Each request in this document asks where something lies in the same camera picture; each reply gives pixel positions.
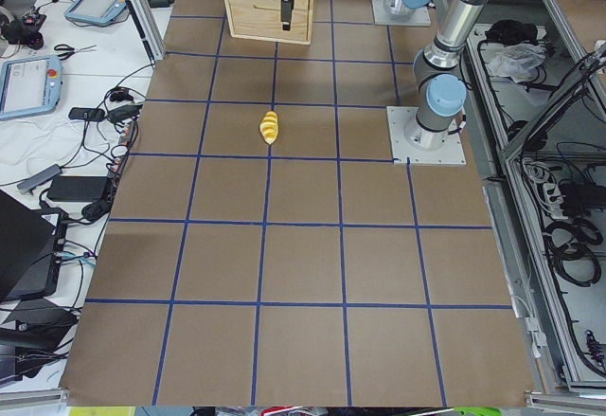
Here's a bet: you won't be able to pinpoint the yellow plastic croissant toy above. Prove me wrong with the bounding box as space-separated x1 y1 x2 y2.
259 111 279 145

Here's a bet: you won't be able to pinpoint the aluminium frame rack right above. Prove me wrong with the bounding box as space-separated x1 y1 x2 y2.
467 0 605 400

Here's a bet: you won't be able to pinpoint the blue teach pendant lower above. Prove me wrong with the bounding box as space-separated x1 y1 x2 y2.
1 55 62 120

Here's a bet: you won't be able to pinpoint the black coiled cables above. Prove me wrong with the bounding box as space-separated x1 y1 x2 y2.
542 219 605 289

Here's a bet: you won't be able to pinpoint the black power adapter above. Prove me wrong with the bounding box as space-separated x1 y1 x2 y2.
47 176 108 202

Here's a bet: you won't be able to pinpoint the wooden drawer cabinet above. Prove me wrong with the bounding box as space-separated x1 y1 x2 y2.
224 0 314 45

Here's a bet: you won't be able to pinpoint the grey usb hub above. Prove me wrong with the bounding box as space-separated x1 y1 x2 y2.
17 164 62 192

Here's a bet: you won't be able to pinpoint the black computer case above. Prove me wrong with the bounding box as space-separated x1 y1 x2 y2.
1 192 67 302

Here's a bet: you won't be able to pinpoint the blue teach pendant upper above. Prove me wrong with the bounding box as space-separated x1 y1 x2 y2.
63 0 127 27

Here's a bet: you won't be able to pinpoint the blue teach pendant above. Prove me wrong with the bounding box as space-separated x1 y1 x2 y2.
63 0 127 27
1 55 62 120

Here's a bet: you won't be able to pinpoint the white crumpled cloth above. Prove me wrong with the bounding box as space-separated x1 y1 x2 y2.
487 44 546 83

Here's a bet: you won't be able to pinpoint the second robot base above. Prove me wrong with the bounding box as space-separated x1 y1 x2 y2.
371 0 432 27

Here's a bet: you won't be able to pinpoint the aluminium post left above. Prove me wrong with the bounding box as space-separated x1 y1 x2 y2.
125 0 166 64

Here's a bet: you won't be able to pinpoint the black scissors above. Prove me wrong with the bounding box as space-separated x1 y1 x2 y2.
53 44 97 61

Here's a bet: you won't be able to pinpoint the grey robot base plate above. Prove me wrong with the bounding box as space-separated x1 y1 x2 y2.
386 106 466 166

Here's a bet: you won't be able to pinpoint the black phone device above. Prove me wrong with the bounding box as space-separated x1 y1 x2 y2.
68 107 106 122

